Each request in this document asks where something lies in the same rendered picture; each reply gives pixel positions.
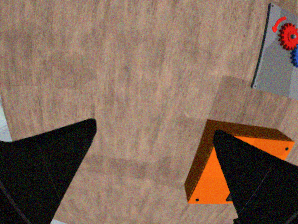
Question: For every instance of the red gear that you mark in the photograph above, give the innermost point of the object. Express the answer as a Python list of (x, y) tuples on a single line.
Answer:
[(286, 32)]

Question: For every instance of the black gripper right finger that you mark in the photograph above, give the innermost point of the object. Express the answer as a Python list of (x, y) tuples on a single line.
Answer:
[(264, 188)]

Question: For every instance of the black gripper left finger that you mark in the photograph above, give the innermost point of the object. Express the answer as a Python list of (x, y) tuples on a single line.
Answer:
[(35, 172)]

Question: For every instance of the blue gear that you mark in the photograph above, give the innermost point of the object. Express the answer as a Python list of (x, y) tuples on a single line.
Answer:
[(294, 58)]

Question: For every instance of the grey metal board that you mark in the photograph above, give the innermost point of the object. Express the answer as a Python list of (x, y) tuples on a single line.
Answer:
[(274, 72)]

